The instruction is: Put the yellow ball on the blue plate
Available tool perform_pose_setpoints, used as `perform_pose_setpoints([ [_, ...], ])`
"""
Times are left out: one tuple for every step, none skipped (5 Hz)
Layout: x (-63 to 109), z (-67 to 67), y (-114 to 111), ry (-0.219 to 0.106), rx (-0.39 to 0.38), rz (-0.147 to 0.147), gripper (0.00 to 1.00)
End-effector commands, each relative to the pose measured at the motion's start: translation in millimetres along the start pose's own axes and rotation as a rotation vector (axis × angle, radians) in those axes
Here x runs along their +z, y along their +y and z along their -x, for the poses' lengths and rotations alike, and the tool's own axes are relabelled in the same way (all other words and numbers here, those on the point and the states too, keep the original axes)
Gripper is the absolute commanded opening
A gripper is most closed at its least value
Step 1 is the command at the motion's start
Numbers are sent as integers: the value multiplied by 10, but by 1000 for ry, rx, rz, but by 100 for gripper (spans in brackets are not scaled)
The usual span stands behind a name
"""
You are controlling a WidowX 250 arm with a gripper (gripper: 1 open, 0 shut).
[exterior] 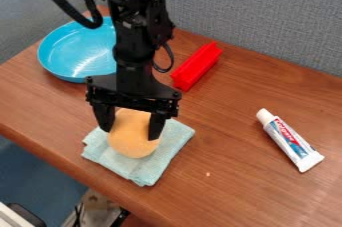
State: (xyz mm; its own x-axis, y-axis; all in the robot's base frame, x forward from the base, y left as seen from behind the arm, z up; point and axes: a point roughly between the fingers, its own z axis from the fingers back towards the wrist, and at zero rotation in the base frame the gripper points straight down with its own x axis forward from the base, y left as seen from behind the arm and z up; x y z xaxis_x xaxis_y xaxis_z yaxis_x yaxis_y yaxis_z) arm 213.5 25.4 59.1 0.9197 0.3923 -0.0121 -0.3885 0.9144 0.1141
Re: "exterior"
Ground yellow ball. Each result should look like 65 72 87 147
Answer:
107 108 160 158

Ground grey table leg frame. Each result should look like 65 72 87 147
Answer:
61 189 130 227

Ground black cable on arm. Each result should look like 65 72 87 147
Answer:
23 0 176 74

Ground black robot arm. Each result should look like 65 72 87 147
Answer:
52 0 182 140

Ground white toothpaste tube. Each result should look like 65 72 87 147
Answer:
256 108 325 173

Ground black white object corner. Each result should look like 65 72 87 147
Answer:
0 202 47 227

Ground light blue folded cloth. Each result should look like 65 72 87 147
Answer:
81 119 195 187

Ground blue plate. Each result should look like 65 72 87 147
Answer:
37 16 116 83

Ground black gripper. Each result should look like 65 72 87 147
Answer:
85 61 182 140

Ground red plastic block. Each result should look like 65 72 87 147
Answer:
171 42 223 91

